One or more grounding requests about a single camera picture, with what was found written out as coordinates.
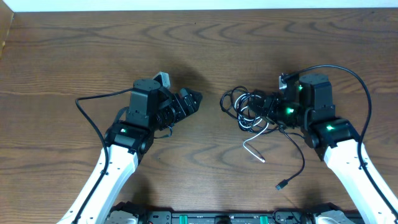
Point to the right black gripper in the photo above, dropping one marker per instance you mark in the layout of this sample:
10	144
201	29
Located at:
265	106

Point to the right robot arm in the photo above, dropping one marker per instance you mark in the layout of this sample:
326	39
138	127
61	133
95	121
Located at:
306	102

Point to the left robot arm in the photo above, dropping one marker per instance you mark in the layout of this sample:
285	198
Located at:
152	108

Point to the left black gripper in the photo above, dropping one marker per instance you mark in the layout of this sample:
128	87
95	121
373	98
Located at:
181	104

